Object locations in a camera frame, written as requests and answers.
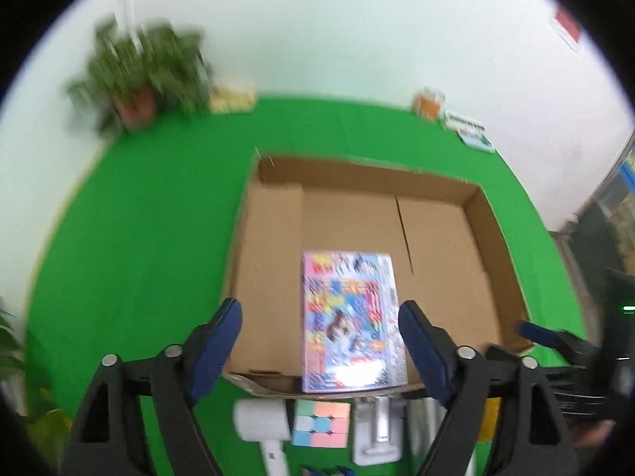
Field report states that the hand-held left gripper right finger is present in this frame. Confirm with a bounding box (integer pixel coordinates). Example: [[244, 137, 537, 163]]
[[398, 300, 581, 476]]

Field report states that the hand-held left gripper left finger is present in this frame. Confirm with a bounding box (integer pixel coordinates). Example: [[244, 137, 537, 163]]
[[60, 297, 244, 476]]

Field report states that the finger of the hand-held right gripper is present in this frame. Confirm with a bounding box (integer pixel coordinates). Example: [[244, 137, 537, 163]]
[[543, 364, 616, 421], [516, 321, 603, 359]]

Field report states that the colourful toy box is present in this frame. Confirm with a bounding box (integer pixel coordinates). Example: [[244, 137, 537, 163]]
[[301, 250, 408, 393]]

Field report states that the silver cylinder can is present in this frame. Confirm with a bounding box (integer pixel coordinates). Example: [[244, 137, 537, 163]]
[[408, 399, 446, 462]]

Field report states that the grey folding phone stand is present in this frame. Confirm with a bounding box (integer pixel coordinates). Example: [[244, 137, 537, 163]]
[[353, 397, 408, 466]]

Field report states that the yellow bottle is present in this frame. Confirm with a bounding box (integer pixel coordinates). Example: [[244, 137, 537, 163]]
[[479, 399, 499, 441]]

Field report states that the cardboard box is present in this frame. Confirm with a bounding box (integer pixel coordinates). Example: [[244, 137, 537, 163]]
[[221, 149, 534, 400]]

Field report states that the blue case with round caps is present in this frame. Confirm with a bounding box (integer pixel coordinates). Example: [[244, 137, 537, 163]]
[[300, 465, 355, 476]]

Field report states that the white handheld device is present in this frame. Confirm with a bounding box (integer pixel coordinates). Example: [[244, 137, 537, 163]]
[[233, 399, 291, 476]]

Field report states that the dark cabinet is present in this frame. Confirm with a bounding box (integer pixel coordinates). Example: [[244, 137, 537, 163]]
[[556, 134, 635, 308]]

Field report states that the green table cloth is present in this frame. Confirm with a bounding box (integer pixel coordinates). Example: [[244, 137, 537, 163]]
[[25, 92, 589, 476]]

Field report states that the pastel puzzle cube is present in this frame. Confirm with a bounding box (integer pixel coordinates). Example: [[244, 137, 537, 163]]
[[292, 400, 351, 448]]

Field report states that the leafy plant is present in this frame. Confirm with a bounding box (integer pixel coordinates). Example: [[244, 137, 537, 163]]
[[0, 297, 70, 452]]

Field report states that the white flat box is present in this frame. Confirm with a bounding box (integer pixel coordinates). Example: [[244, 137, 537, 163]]
[[441, 110, 484, 132]]

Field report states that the yellow paper packet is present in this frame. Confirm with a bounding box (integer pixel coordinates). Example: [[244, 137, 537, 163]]
[[208, 86, 256, 114]]

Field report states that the orange jar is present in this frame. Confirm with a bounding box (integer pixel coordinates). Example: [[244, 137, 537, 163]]
[[414, 88, 446, 120]]

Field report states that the potted green plant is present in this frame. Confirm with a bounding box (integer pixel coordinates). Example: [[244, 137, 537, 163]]
[[67, 22, 214, 134]]

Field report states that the red wall poster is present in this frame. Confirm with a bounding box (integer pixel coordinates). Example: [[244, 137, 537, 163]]
[[550, 6, 582, 53]]

